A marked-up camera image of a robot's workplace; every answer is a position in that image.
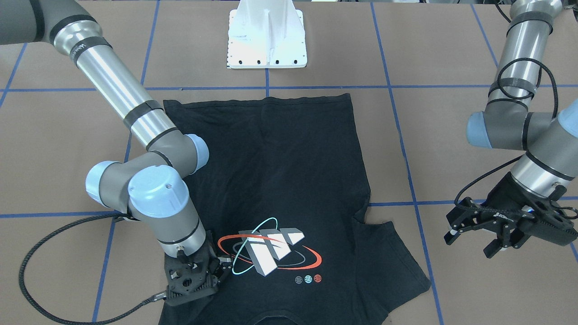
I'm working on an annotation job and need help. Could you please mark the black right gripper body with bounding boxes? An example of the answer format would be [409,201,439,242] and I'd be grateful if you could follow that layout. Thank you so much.
[165,232,223,306]

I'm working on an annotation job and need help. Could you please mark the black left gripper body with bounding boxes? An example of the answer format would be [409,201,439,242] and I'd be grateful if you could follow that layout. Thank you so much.
[485,172,577,246]

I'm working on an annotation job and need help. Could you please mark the black graphic t-shirt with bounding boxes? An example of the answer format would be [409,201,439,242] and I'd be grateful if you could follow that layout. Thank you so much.
[159,94,431,325]

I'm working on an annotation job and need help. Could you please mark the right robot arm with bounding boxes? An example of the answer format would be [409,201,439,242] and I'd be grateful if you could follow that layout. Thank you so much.
[1,0,231,306]

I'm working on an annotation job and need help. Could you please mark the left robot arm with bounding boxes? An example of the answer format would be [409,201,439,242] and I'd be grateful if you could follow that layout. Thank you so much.
[444,0,578,258]

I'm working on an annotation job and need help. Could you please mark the brown table mat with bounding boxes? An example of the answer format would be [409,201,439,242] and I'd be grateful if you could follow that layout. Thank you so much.
[1,0,577,325]

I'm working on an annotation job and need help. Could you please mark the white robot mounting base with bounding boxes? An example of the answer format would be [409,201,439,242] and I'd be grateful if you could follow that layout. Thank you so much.
[227,0,308,69]

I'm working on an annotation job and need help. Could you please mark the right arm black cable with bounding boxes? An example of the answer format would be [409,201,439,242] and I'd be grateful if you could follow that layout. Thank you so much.
[19,213,170,325]

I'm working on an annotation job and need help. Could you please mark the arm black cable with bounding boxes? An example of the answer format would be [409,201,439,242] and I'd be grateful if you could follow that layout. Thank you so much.
[19,213,170,325]
[454,58,578,222]

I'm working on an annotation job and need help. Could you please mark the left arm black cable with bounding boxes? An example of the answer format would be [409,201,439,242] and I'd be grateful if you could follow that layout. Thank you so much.
[454,58,578,222]

